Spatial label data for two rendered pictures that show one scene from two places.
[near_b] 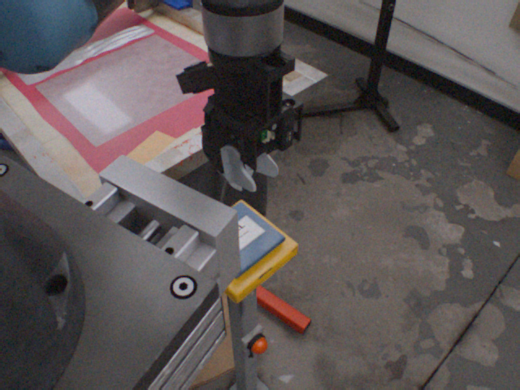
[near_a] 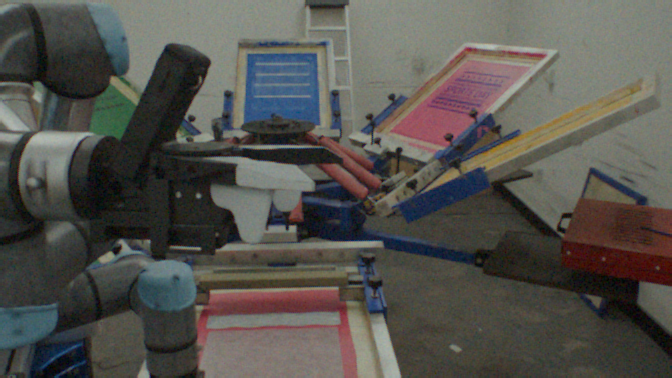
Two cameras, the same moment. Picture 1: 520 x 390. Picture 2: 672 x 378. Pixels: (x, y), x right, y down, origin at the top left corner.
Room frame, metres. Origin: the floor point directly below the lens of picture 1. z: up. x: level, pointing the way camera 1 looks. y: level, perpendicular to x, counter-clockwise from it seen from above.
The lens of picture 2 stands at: (-0.07, -0.67, 1.80)
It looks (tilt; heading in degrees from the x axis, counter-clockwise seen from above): 18 degrees down; 40
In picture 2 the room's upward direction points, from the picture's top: straight up
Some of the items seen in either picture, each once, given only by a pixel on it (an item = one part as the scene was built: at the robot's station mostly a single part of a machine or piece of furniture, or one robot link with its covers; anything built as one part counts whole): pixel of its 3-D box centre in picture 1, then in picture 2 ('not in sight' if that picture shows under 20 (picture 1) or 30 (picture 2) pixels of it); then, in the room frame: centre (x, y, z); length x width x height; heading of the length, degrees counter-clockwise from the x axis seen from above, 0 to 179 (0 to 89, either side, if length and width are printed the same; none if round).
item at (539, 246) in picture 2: not in sight; (436, 247); (1.81, 0.41, 0.91); 1.34 x 0.40 x 0.08; 104
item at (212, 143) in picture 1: (222, 139); not in sight; (0.39, 0.04, 1.16); 0.05 x 0.02 x 0.09; 133
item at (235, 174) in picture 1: (240, 175); not in sight; (0.37, 0.02, 1.12); 0.06 x 0.03 x 0.09; 43
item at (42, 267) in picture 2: not in sight; (17, 272); (0.15, -0.11, 1.55); 0.11 x 0.08 x 0.11; 32
